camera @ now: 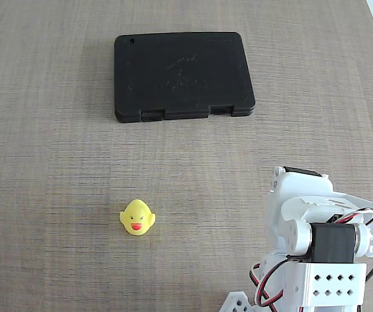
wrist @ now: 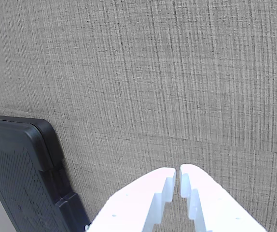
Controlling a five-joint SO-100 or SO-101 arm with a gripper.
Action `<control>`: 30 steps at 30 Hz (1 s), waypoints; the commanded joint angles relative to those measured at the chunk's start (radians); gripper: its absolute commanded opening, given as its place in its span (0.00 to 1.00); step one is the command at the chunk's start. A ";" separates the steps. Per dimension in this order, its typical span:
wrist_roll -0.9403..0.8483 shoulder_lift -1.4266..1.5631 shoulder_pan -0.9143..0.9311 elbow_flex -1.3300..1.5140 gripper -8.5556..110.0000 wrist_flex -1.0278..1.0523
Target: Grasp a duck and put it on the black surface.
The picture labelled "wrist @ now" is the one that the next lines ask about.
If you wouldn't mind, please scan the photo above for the black plastic case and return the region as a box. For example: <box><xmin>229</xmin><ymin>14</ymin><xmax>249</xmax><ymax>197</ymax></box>
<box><xmin>0</xmin><ymin>114</ymin><xmax>91</xmax><ymax>232</ymax></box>

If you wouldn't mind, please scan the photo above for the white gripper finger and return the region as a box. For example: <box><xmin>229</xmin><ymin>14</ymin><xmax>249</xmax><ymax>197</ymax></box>
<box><xmin>179</xmin><ymin>164</ymin><xmax>267</xmax><ymax>232</ymax></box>
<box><xmin>84</xmin><ymin>167</ymin><xmax>177</xmax><ymax>232</ymax></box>

